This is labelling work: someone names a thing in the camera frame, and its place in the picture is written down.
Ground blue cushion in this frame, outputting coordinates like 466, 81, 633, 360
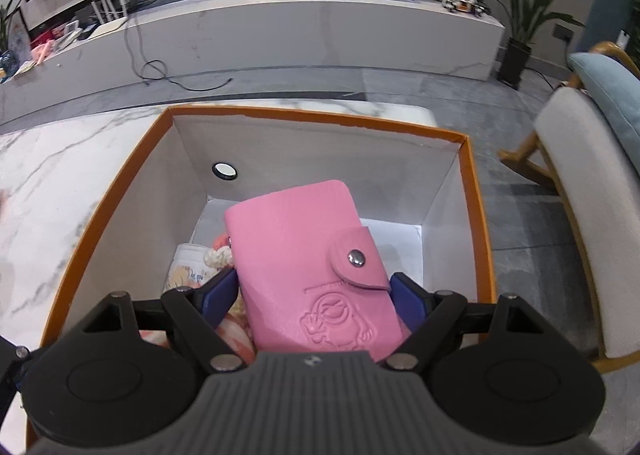
567, 51, 640, 156

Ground orange cardboard box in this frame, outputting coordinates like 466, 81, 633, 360
25, 104, 495, 455

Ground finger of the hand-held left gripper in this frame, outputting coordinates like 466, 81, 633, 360
0, 339, 28, 411

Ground black power cable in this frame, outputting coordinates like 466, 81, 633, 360
122, 12, 233, 92

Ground white router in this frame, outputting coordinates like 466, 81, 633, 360
91, 0, 130, 38

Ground white bottle with peach print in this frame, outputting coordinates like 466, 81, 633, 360
162, 242, 221, 293

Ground pink snap wallet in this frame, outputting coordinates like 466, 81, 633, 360
223, 179, 401, 363

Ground white marble tv cabinet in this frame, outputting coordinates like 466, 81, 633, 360
0, 0, 506, 108

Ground wooden chair white seat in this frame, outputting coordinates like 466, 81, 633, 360
497, 40, 640, 376

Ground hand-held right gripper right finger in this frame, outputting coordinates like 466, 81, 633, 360
385, 272, 548, 371

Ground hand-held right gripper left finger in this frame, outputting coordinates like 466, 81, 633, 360
82, 267, 246, 373

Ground black white toy model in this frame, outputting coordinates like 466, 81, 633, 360
442, 0, 493, 16

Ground pink toy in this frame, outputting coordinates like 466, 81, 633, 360
30, 38, 56, 63

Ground long-leaf plant in black pot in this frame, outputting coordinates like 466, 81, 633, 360
477, 0, 586, 88

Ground potted plant beside picture frame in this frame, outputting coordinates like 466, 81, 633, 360
0, 0, 31, 66

